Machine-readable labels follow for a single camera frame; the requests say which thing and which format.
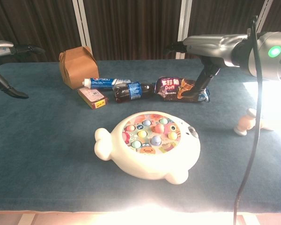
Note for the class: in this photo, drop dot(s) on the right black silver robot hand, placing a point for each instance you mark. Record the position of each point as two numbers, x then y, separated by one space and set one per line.
213 47

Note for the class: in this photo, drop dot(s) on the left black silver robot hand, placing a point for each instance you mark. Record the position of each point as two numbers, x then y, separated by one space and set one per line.
2 48

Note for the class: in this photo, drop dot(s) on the pink white toy mallet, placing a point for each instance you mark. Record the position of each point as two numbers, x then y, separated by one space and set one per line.
244 122

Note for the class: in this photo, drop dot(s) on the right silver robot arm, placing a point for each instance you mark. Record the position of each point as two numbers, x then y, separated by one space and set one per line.
271 65

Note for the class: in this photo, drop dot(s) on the fish-shaped toy game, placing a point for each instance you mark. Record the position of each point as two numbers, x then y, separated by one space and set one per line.
154 161

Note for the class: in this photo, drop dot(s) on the dark brown snack bag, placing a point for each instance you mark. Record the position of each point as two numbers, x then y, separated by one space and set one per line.
168 90

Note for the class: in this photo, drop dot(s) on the brown paper gable box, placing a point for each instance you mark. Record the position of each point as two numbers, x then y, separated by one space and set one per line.
80 68

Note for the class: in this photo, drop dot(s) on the cola bottle with blue label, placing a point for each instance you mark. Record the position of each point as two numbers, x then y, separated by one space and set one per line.
133 91

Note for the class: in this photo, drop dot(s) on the small red carton box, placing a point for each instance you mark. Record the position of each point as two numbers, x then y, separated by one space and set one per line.
92 97

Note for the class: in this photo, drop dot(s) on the blue table cloth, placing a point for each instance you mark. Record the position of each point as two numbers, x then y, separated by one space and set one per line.
49 145

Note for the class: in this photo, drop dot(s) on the blue white toothpaste tube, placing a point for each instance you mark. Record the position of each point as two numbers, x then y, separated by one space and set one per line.
105 82

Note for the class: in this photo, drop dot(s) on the white frame post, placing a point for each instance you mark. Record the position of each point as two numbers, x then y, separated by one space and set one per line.
183 21
265 14
83 25

